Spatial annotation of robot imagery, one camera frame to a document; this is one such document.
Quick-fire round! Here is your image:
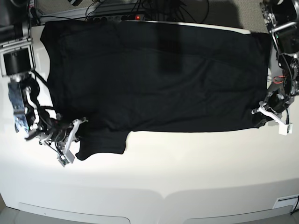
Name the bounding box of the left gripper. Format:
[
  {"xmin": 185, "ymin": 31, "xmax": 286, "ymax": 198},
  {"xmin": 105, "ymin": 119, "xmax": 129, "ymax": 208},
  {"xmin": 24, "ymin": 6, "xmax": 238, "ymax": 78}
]
[{"xmin": 252, "ymin": 89, "xmax": 294, "ymax": 127}]

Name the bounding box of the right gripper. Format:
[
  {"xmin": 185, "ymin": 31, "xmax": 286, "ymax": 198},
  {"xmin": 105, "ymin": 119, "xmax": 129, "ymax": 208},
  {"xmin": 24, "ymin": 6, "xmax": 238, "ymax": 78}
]
[{"xmin": 25, "ymin": 112, "xmax": 88, "ymax": 154}]

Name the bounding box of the black T-shirt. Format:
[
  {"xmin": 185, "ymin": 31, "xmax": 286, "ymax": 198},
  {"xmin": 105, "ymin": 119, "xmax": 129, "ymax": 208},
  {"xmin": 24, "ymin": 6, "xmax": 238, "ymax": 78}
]
[{"xmin": 40, "ymin": 20, "xmax": 271, "ymax": 161}]

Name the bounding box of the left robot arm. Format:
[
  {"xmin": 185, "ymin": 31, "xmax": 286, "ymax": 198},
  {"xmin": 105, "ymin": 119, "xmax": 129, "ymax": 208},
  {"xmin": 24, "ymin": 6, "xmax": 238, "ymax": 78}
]
[{"xmin": 252, "ymin": 0, "xmax": 299, "ymax": 127}]

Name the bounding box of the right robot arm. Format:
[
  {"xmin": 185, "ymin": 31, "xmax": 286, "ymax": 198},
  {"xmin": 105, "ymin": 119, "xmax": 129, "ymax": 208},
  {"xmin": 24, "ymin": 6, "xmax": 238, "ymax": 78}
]
[{"xmin": 0, "ymin": 21, "xmax": 87, "ymax": 158}]

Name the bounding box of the black power strip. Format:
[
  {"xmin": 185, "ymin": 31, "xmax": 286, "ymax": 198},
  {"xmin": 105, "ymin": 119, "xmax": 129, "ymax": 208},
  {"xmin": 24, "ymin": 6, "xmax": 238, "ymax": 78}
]
[{"xmin": 90, "ymin": 14, "xmax": 143, "ymax": 22}]

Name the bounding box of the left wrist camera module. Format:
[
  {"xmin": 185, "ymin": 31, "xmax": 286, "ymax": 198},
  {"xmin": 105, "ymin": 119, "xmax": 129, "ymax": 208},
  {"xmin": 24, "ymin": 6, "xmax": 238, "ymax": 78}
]
[{"xmin": 278, "ymin": 123, "xmax": 293, "ymax": 136}]

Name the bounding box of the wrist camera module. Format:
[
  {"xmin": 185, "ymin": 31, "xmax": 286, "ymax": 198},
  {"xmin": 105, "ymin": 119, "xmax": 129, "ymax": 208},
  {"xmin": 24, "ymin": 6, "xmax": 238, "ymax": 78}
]
[
  {"xmin": 57, "ymin": 150, "xmax": 75, "ymax": 167},
  {"xmin": 278, "ymin": 123, "xmax": 293, "ymax": 136}
]

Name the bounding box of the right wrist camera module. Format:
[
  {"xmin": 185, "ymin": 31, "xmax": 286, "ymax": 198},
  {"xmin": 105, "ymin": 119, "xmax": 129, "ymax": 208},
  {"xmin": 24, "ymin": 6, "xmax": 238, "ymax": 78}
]
[{"xmin": 57, "ymin": 150, "xmax": 75, "ymax": 167}]

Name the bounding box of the black cable at table edge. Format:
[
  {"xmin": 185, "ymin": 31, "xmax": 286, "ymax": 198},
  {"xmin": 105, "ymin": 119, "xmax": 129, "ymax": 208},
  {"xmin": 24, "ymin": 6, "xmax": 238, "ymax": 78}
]
[{"xmin": 290, "ymin": 195, "xmax": 299, "ymax": 216}]

